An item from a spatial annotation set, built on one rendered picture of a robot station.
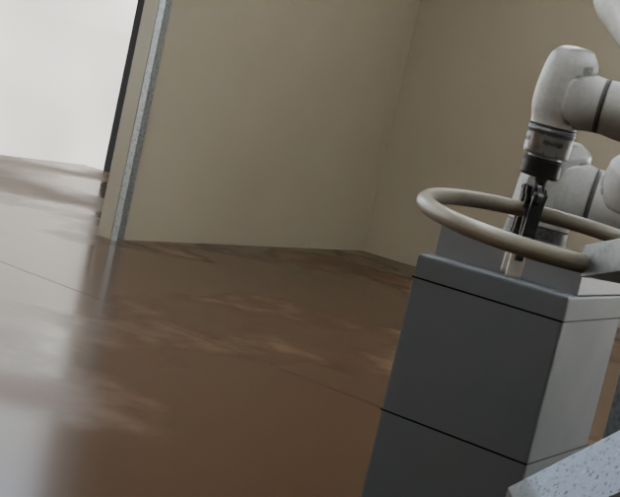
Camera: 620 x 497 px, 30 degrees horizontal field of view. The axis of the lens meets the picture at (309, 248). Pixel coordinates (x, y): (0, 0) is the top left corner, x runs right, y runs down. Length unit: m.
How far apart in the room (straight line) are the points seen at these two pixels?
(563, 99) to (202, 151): 5.91
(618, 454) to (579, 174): 1.57
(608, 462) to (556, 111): 0.98
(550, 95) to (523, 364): 0.77
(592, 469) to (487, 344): 1.42
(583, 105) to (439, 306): 0.81
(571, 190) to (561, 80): 0.69
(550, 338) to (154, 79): 5.03
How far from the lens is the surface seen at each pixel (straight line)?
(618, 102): 2.21
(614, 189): 2.84
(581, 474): 1.39
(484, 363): 2.79
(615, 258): 1.76
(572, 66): 2.22
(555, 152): 2.23
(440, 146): 9.70
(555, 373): 2.76
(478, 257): 2.86
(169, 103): 7.64
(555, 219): 2.27
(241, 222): 8.50
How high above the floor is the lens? 1.08
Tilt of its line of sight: 7 degrees down
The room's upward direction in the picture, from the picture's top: 13 degrees clockwise
